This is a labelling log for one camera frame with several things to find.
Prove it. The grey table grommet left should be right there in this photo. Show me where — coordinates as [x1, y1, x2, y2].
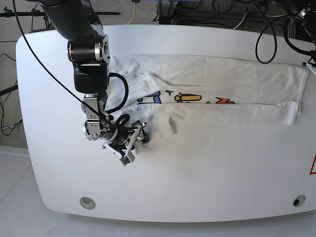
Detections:
[79, 197, 96, 210]

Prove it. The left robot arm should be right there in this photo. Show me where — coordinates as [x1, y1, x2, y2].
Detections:
[276, 0, 316, 75]

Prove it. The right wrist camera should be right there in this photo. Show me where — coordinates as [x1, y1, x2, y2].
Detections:
[119, 152, 135, 166]

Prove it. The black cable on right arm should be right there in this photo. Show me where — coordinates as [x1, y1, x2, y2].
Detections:
[103, 72, 130, 129]

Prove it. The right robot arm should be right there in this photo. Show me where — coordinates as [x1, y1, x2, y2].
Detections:
[39, 0, 149, 165]

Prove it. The yellow cable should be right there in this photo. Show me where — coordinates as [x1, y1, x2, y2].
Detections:
[126, 0, 139, 25]

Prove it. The black tripod stand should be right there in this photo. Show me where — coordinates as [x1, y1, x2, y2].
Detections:
[0, 6, 119, 96]

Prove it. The black table grommet right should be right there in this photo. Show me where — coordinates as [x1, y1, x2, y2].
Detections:
[293, 195, 306, 207]

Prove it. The white printed T-shirt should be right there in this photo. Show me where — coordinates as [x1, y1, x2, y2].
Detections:
[110, 54, 309, 140]

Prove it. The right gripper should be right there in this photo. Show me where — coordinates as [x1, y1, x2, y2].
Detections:
[102, 120, 150, 159]

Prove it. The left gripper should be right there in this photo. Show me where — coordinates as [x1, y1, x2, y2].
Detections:
[302, 58, 316, 74]

